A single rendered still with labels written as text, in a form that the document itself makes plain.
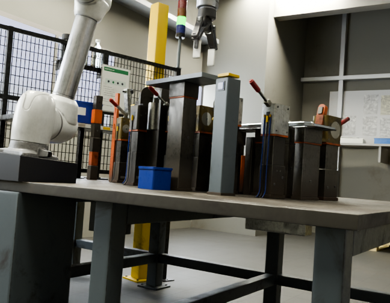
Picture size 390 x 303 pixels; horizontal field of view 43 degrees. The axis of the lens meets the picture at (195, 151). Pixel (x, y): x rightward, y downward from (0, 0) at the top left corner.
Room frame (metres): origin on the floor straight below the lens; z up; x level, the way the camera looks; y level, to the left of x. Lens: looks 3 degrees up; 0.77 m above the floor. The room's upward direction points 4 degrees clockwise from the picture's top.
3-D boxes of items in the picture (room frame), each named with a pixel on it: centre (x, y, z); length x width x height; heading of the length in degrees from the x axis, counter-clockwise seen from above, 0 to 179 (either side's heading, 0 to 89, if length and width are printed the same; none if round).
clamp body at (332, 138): (2.17, -0.58, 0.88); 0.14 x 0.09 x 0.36; 131
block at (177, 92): (2.09, 0.06, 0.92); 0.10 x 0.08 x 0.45; 41
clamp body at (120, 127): (2.71, 0.41, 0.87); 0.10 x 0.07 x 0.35; 131
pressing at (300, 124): (2.47, -0.05, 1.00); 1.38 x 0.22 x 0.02; 41
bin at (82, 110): (3.00, 0.74, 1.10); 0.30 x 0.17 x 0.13; 124
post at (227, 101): (1.89, -0.11, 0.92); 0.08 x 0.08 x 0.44; 41
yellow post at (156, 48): (3.62, 0.33, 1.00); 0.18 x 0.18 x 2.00; 41
